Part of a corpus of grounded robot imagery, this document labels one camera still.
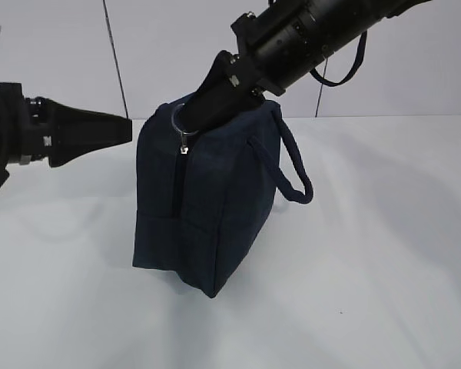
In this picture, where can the navy blue lunch bag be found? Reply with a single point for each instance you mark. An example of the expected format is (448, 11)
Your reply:
(203, 198)

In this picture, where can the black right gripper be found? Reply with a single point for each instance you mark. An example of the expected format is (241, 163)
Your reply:
(230, 86)

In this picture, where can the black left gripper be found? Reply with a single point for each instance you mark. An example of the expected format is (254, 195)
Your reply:
(32, 129)

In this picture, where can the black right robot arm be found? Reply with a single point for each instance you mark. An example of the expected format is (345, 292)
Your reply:
(317, 29)

